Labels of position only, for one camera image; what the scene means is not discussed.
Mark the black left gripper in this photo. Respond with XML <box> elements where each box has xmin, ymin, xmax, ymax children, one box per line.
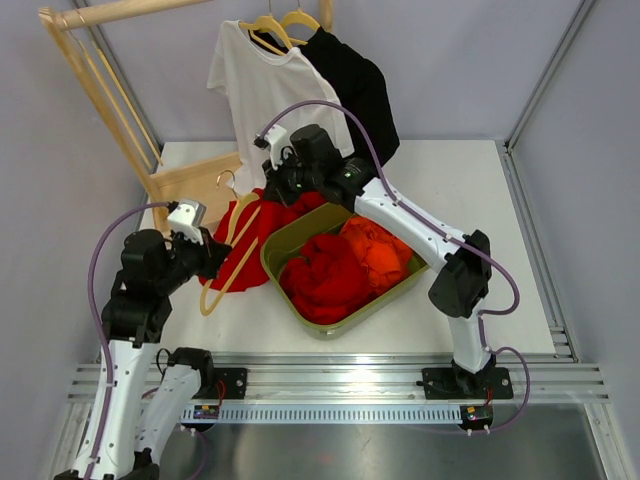
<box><xmin>156</xmin><ymin>226</ymin><xmax>232</xmax><ymax>294</ymax></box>

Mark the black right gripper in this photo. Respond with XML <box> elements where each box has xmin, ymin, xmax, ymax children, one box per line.
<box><xmin>264</xmin><ymin>149</ymin><xmax>323</xmax><ymax>209</ymax></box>

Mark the red t shirt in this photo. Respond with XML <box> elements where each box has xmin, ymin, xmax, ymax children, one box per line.
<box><xmin>209</xmin><ymin>192</ymin><xmax>326</xmax><ymax>293</ymax></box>
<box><xmin>279</xmin><ymin>233</ymin><xmax>375</xmax><ymax>325</ymax></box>

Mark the orange t shirt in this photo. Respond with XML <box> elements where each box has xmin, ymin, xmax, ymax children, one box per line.
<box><xmin>339</xmin><ymin>216</ymin><xmax>413</xmax><ymax>295</ymax></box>

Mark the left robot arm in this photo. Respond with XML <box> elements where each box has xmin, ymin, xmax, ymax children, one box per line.
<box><xmin>59</xmin><ymin>229</ymin><xmax>231</xmax><ymax>479</ymax></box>

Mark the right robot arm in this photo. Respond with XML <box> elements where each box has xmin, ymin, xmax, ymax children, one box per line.
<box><xmin>254</xmin><ymin>124</ymin><xmax>495</xmax><ymax>396</ymax></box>

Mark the white t shirt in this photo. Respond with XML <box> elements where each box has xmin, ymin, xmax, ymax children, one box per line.
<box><xmin>207</xmin><ymin>21</ymin><xmax>340</xmax><ymax>196</ymax></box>

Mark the black t shirt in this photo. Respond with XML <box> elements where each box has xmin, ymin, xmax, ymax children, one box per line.
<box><xmin>280</xmin><ymin>28</ymin><xmax>400</xmax><ymax>164</ymax></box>

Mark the yellow hanger of white shirt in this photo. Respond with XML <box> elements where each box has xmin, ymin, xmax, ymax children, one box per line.
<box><xmin>238</xmin><ymin>0</ymin><xmax>293</xmax><ymax>56</ymax></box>

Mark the yellow hanger of black shirt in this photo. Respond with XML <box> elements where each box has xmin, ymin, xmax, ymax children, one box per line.
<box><xmin>280</xmin><ymin>1</ymin><xmax>321</xmax><ymax>34</ymax></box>

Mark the wooden clothes rack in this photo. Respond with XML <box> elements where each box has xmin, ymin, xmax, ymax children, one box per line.
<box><xmin>37</xmin><ymin>0</ymin><xmax>335</xmax><ymax>231</ymax></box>

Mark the olive green plastic basket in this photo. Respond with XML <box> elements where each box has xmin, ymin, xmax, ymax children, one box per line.
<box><xmin>261</xmin><ymin>204</ymin><xmax>428</xmax><ymax>340</ymax></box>

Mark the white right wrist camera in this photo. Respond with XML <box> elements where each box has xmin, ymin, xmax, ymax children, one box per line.
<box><xmin>254</xmin><ymin>124</ymin><xmax>289</xmax><ymax>170</ymax></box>

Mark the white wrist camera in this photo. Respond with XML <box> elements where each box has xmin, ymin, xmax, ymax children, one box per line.
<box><xmin>167</xmin><ymin>199</ymin><xmax>206</xmax><ymax>245</ymax></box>
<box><xmin>254</xmin><ymin>124</ymin><xmax>289</xmax><ymax>170</ymax></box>

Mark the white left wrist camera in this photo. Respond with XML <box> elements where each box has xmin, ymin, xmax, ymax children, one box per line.
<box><xmin>167</xmin><ymin>199</ymin><xmax>206</xmax><ymax>245</ymax></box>

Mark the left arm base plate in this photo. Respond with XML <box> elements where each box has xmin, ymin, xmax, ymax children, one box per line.
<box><xmin>195</xmin><ymin>367</ymin><xmax>248</xmax><ymax>401</ymax></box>

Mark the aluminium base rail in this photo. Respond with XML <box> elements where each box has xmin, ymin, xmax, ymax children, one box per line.
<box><xmin>67</xmin><ymin>352</ymin><xmax>614</xmax><ymax>406</ymax></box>

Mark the aluminium frame post right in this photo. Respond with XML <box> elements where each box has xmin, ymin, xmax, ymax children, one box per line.
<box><xmin>504</xmin><ymin>0</ymin><xmax>599</xmax><ymax>154</ymax></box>

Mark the aluminium frame post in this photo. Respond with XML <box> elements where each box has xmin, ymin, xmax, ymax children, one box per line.
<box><xmin>504</xmin><ymin>0</ymin><xmax>599</xmax><ymax>154</ymax></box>
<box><xmin>69</xmin><ymin>13</ymin><xmax>163</xmax><ymax>172</ymax></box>

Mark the aluminium frame post left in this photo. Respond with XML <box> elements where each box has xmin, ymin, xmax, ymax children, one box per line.
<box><xmin>69</xmin><ymin>13</ymin><xmax>163</xmax><ymax>172</ymax></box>

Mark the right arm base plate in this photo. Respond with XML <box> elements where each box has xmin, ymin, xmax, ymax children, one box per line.
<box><xmin>416</xmin><ymin>367</ymin><xmax>514</xmax><ymax>400</ymax></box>

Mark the white slotted cable duct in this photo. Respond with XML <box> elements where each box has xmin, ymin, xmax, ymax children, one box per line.
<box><xmin>179</xmin><ymin>404</ymin><xmax>462</xmax><ymax>425</ymax></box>

